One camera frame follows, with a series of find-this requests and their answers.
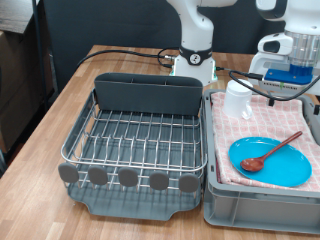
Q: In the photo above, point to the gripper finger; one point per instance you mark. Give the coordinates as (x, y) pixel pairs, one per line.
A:
(271, 101)
(316, 110)

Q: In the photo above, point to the grey plastic crate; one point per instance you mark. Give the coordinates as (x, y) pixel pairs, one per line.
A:
(260, 210)

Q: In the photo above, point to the pink checkered towel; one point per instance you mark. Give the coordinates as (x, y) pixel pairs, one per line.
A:
(276, 121)

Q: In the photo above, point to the white plastic mug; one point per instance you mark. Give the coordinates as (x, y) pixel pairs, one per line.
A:
(235, 100)

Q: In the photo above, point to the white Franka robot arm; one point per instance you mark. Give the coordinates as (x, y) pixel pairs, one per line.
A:
(196, 30)

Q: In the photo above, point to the brown cardboard box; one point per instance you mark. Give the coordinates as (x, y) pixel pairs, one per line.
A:
(16, 83)

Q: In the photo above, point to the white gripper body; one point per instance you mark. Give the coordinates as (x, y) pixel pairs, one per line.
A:
(256, 66)

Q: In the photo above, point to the grey shelf board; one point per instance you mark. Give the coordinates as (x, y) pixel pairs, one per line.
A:
(16, 13)

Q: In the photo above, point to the blue plastic plate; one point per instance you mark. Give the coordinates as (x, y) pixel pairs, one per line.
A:
(283, 166)

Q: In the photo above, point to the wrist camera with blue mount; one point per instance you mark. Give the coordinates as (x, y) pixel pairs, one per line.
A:
(286, 75)

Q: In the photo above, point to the dark blue backdrop curtain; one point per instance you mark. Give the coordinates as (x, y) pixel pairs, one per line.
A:
(76, 23)

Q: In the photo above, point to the dark grey cutlery holder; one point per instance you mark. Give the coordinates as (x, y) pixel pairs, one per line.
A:
(146, 96)

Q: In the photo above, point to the grey drain tray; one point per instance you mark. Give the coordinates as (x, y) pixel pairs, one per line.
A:
(133, 206)

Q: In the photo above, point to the black metal frame pole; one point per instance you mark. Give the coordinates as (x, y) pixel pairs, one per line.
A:
(39, 50)

